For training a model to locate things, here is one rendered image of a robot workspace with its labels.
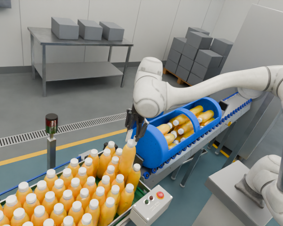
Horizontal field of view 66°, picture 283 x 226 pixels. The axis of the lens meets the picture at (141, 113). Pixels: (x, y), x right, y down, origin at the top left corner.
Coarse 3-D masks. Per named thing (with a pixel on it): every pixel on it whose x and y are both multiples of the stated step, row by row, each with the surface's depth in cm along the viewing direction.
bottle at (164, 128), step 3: (159, 126) 143; (162, 126) 144; (165, 126) 145; (168, 126) 147; (159, 129) 140; (162, 129) 142; (165, 129) 144; (168, 129) 146; (162, 132) 141; (165, 132) 144
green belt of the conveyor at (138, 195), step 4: (96, 180) 133; (100, 180) 133; (136, 192) 132; (140, 192) 133; (136, 196) 130; (140, 196) 130; (136, 200) 127; (132, 204) 124; (116, 212) 118; (116, 216) 116; (120, 220) 115; (116, 224) 113
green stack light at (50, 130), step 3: (45, 126) 118; (48, 126) 117; (54, 126) 118; (57, 126) 121; (45, 129) 119; (48, 129) 118; (51, 129) 118; (54, 129) 119; (57, 129) 123; (48, 132) 119; (51, 132) 119; (54, 132) 120
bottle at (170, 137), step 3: (165, 135) 144; (168, 135) 144; (171, 135) 145; (174, 135) 149; (165, 138) 141; (168, 138) 142; (171, 138) 144; (174, 138) 147; (168, 141) 141; (171, 141) 143; (168, 144) 142
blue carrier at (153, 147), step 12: (180, 108) 167; (204, 108) 198; (216, 108) 190; (156, 120) 160; (168, 120) 178; (192, 120) 156; (216, 120) 182; (156, 132) 131; (168, 132) 177; (204, 132) 173; (144, 144) 137; (156, 144) 130; (180, 144) 143; (144, 156) 140; (156, 156) 132; (168, 156) 136
